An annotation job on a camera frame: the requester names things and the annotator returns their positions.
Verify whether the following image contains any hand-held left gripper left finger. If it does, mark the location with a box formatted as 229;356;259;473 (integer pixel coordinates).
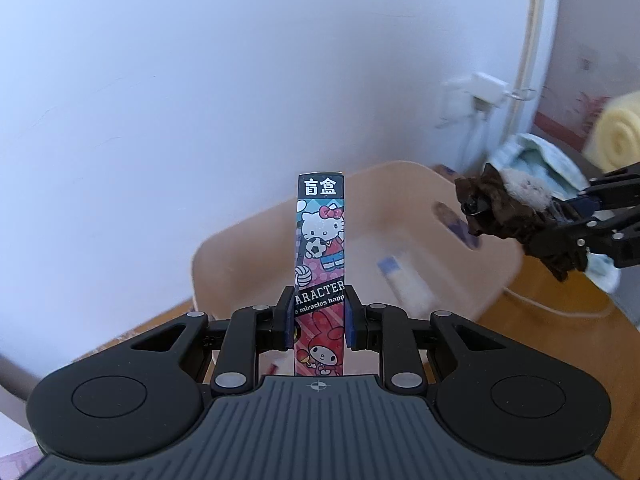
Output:
131;285;296;395

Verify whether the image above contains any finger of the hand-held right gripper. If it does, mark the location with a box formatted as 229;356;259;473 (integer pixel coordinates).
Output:
545;214;640;269
550;162;640;222

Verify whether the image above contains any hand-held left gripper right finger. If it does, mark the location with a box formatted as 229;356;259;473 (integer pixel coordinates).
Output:
345;285;506;392

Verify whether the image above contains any beige plastic basin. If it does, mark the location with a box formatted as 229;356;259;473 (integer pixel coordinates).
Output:
190;161;526;367

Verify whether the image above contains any cartoon printed paper box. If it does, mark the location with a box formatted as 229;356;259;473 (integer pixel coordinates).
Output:
292;172;349;377

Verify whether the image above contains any dark brown plush toy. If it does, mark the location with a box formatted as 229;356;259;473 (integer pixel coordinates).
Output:
454;164;592;282

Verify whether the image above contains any yellow foam roll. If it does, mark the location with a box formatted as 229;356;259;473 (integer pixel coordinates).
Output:
584;92;640;174

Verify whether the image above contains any white tube with blue cap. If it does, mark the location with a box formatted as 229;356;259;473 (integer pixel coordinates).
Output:
375;255;437;322

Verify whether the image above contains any light blue cloth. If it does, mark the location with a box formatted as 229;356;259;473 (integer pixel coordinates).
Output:
492;132;622;294

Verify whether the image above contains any wooden desk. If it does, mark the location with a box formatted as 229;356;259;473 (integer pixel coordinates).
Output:
75;255;640;480

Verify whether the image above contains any white wall charger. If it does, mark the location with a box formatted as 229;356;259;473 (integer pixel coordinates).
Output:
442;72;507;127

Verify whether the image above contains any white wall pipe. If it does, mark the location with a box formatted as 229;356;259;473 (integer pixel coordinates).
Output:
502;0;546;153

